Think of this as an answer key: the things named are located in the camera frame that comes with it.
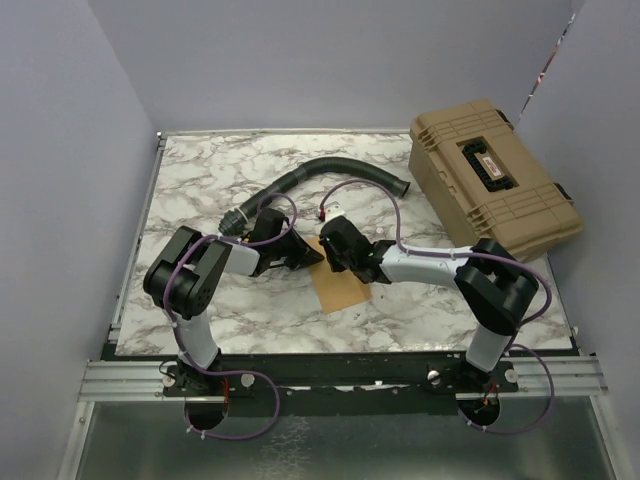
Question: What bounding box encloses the brown kraft envelope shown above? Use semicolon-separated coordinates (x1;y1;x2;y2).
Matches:
306;237;371;314

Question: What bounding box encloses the black corrugated hose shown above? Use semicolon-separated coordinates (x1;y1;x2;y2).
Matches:
217;155;412;238

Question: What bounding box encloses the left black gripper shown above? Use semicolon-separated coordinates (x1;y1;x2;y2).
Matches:
269;226;323;272

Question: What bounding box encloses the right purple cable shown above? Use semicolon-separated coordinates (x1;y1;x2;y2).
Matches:
319;178;556;436

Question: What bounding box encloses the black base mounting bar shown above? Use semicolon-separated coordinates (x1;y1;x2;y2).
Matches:
99;342;521;416

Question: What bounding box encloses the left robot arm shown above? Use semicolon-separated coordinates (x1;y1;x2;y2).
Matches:
143;207;324;396

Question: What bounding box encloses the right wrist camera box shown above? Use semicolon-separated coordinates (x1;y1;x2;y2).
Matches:
319;201;346;223

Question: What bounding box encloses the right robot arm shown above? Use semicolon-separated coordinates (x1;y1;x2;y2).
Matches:
319;216;539;391

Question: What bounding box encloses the tan plastic tool case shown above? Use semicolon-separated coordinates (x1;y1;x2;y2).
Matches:
408;99;583;262

